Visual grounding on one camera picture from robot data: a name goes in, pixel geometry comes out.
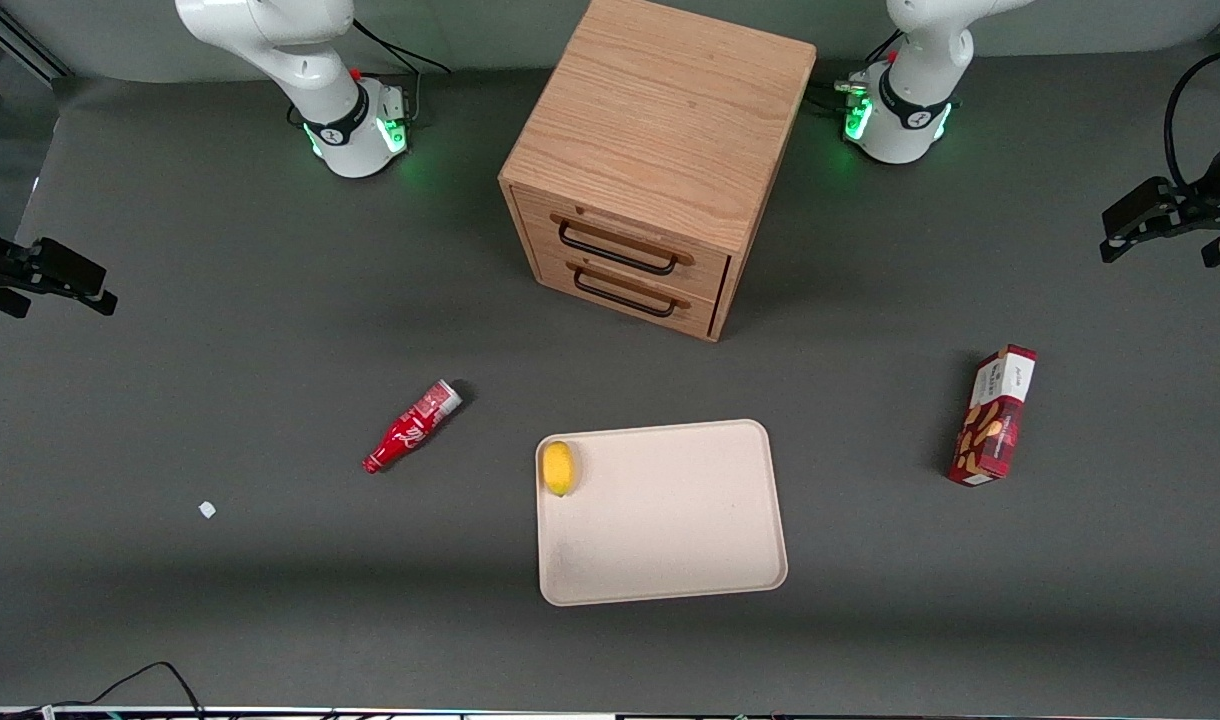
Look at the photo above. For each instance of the red tartan shortbread cookie box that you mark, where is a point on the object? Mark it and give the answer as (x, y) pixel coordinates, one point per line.
(992, 425)

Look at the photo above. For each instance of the yellow lemon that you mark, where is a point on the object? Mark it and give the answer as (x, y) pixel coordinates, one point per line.
(558, 467)

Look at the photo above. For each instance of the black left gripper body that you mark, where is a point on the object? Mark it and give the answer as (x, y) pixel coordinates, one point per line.
(1202, 203)

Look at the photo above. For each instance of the wooden two-drawer cabinet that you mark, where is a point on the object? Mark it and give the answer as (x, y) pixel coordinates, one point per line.
(660, 130)

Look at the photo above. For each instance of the aluminium frame rail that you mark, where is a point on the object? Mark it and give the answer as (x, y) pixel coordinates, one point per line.
(30, 42)

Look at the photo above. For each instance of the beige plastic tray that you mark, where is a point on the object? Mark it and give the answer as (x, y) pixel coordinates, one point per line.
(670, 520)

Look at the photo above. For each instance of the red cola bottle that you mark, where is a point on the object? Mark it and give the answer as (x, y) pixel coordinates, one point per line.
(408, 430)

